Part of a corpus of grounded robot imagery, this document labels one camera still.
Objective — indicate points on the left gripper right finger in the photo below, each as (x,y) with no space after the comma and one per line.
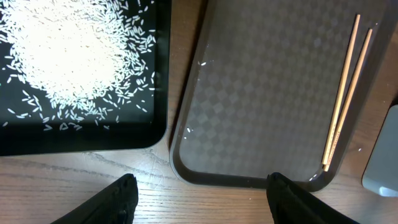
(289,203)

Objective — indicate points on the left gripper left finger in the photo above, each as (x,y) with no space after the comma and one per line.
(115,204)

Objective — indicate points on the wooden chopstick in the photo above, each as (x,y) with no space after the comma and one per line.
(348,98)
(341,89)

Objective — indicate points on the grey dishwasher rack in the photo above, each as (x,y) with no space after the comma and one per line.
(380,175)

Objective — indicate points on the black tray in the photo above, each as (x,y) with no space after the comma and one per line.
(141,122)

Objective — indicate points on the brown serving tray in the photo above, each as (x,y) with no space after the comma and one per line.
(262,87)

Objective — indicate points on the spilled rice pile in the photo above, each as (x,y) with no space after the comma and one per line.
(72,64)

